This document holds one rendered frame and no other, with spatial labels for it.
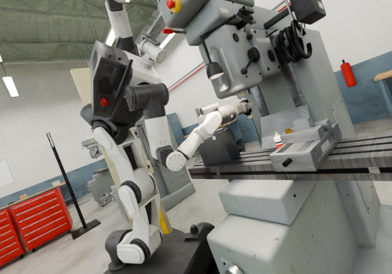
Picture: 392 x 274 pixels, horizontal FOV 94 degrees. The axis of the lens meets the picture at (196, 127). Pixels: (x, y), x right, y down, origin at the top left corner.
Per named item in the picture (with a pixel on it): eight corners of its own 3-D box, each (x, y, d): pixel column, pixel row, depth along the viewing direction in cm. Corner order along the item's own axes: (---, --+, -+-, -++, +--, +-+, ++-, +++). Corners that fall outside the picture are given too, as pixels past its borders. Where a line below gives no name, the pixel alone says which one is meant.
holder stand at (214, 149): (231, 161, 108) (219, 130, 108) (204, 165, 123) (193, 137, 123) (240, 154, 117) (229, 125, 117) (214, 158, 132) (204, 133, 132)
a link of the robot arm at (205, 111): (231, 123, 87) (212, 131, 82) (219, 123, 96) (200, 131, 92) (224, 100, 85) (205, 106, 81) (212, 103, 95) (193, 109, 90)
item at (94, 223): (73, 240, 342) (30, 134, 337) (70, 234, 381) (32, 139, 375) (101, 223, 374) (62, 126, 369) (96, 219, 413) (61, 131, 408)
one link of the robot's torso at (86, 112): (76, 119, 105) (84, 93, 98) (96, 116, 117) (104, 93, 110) (107, 151, 99) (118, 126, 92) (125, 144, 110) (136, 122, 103)
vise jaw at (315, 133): (321, 139, 68) (317, 129, 67) (282, 144, 79) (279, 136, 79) (325, 134, 71) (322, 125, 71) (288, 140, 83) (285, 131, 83)
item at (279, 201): (291, 227, 68) (280, 197, 68) (224, 213, 95) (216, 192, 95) (326, 169, 101) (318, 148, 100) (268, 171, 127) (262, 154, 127)
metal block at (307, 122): (312, 132, 75) (307, 119, 75) (297, 134, 79) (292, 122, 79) (316, 129, 78) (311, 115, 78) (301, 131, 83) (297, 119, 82)
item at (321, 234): (330, 431, 60) (266, 262, 58) (248, 357, 84) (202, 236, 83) (362, 251, 111) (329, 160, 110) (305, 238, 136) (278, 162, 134)
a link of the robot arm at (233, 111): (245, 97, 89) (227, 103, 84) (252, 115, 90) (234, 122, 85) (231, 102, 101) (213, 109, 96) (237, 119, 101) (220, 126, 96)
